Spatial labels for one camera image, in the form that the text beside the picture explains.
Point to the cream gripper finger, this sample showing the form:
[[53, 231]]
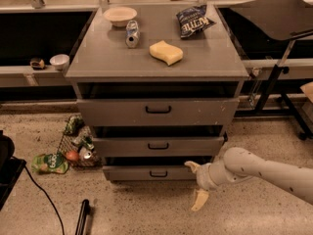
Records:
[[192, 166], [201, 196]]

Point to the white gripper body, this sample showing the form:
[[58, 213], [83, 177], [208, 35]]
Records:
[[203, 177]]

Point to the grey bottom drawer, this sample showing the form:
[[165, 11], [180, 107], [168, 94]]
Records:
[[148, 173]]

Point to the grey drawer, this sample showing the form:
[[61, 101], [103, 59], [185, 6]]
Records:
[[158, 147], [157, 112], [148, 173]]

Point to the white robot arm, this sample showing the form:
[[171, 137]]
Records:
[[239, 164]]

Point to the grey drawer cabinet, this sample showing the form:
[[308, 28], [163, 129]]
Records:
[[105, 68]]

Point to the grey middle drawer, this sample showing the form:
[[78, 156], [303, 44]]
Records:
[[158, 147]]

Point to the grey top drawer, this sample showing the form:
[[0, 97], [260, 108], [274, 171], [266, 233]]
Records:
[[157, 112]]

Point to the green bottle in basket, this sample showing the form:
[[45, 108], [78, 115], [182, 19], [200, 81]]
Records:
[[83, 140]]

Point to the silver can in basket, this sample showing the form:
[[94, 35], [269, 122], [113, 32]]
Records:
[[86, 155]]

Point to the yellow sponge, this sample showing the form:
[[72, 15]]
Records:
[[168, 53]]

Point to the red apple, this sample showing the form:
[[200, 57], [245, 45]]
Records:
[[72, 156]]

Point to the black pole on floor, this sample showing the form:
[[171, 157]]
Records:
[[84, 212]]

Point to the green bag by cabinet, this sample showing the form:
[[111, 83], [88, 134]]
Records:
[[73, 126]]

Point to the crushed silver can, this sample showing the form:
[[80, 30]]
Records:
[[132, 34]]

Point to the blue chips bag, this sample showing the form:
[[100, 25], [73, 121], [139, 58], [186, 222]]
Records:
[[193, 20]]

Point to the green snack pouch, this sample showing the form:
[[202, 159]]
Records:
[[50, 163]]

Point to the white bowl on cabinet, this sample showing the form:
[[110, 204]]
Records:
[[120, 16]]

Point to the small white cup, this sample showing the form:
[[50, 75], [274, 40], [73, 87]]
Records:
[[60, 62]]

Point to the black tray stand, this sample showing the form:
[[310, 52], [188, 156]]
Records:
[[274, 40]]

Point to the black device at left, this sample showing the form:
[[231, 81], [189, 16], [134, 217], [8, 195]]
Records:
[[10, 168]]

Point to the small dark tape measure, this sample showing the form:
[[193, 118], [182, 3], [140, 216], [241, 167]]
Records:
[[37, 64]]

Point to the wire mesh basket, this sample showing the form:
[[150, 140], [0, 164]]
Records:
[[65, 146]]

